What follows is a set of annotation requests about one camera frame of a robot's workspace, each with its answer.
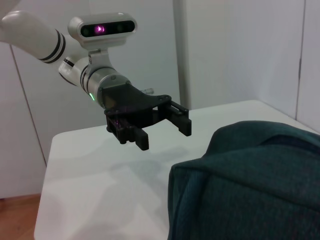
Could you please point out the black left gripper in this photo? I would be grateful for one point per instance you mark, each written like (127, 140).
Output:
(130, 105)

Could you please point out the dark teal fabric lunch bag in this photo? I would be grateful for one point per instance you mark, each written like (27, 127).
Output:
(250, 190)

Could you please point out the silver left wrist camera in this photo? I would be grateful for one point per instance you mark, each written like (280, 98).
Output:
(107, 28)

